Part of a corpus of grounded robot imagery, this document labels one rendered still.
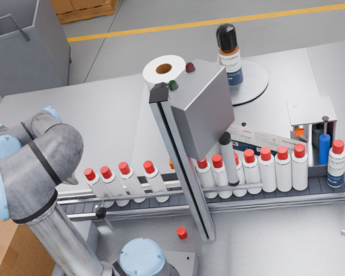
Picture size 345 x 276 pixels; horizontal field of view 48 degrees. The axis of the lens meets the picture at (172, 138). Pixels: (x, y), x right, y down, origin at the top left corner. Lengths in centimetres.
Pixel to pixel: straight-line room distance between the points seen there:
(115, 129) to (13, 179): 106
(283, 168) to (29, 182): 79
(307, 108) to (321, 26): 246
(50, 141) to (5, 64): 258
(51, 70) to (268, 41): 188
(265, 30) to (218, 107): 279
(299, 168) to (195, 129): 49
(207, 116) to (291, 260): 60
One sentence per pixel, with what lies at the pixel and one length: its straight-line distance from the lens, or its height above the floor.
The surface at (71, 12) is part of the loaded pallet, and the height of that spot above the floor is 12.
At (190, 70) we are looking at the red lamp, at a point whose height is 149.
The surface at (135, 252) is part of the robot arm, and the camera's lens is 111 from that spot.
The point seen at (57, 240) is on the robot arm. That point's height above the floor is 132.
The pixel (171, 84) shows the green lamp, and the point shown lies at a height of 150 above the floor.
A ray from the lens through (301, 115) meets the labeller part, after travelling 129.
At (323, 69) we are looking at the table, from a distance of 195.
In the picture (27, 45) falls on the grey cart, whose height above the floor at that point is 66.
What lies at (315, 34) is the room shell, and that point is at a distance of 364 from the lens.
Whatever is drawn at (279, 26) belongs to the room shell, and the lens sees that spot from 378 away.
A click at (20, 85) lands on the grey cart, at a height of 33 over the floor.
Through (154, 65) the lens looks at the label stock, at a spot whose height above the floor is 102.
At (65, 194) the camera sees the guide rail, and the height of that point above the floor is 91.
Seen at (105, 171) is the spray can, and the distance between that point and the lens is 137.
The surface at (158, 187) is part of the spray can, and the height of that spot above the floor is 98.
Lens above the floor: 206
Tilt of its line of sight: 45 degrees down
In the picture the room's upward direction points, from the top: 20 degrees counter-clockwise
